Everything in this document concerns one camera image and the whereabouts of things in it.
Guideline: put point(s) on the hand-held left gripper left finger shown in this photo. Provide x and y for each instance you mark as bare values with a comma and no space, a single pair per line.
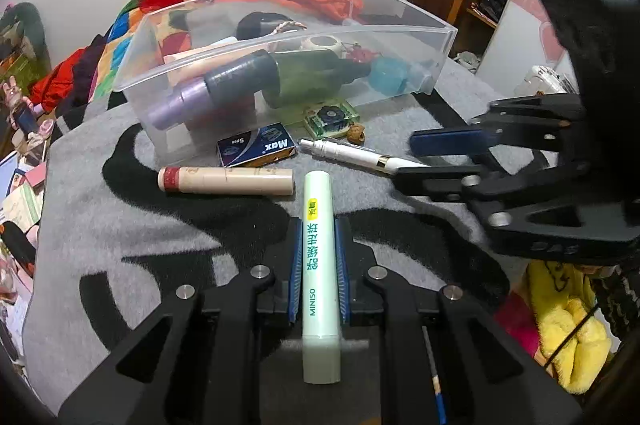
292,270

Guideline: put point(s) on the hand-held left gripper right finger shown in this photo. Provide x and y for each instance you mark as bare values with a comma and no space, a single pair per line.
342,270

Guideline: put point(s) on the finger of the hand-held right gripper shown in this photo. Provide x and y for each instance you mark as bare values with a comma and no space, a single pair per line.
440,180
450,142

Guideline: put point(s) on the pale green tube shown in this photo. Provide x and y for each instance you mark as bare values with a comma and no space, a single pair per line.
320,255

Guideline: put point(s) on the light blue round case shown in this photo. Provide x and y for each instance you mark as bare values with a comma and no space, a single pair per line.
387,75

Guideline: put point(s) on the white pen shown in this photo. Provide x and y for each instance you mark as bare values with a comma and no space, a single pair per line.
350,152

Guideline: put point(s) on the beige tube with red cap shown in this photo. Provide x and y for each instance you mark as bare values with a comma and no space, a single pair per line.
225,180

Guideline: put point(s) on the clear plastic container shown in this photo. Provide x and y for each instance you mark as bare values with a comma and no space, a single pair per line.
400,10

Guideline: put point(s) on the dark green bottle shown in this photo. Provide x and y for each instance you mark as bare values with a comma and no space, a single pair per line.
305,75

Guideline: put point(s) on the purple and grey bottle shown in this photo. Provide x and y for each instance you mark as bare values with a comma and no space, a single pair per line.
225,80

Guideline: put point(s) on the large beige cosmetic tube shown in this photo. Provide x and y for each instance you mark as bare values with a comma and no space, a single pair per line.
200,62

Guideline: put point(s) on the white appliance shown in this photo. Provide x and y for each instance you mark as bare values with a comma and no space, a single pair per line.
547,80

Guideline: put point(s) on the white sneakers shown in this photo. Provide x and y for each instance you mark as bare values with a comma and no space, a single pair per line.
467,62

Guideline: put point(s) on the walnut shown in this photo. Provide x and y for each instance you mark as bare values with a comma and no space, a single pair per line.
356,136

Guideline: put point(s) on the green glass square ornament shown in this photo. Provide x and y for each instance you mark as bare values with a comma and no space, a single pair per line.
330,119

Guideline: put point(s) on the red charm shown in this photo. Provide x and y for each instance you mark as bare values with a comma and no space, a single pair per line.
359,54

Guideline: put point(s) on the small blue box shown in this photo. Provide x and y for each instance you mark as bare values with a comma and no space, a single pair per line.
255,147

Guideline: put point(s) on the thin pen with blue tip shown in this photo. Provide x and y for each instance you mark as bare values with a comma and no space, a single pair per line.
435,375

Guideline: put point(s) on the grey and black blanket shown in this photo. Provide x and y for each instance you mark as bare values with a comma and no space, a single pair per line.
150,205

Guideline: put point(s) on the white round jar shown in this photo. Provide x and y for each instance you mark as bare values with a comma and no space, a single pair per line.
315,41

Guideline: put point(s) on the yellow plush cloth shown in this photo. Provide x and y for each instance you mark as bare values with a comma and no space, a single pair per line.
560,330

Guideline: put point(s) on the black round object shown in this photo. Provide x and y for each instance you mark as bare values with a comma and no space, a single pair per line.
255,25

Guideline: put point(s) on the pile of books and papers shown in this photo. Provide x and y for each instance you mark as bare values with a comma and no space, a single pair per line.
20,200

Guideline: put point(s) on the dark purple garment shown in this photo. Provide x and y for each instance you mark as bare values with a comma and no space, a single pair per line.
82,70

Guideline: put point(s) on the red garment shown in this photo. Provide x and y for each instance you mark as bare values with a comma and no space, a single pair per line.
50,85

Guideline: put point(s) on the colourful patchwork blanket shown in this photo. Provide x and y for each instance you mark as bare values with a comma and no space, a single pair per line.
150,0

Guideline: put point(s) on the pink bunny toy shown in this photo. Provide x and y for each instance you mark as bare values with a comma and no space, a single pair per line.
11,92

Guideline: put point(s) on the grey green cushion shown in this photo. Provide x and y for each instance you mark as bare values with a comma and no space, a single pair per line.
25,35

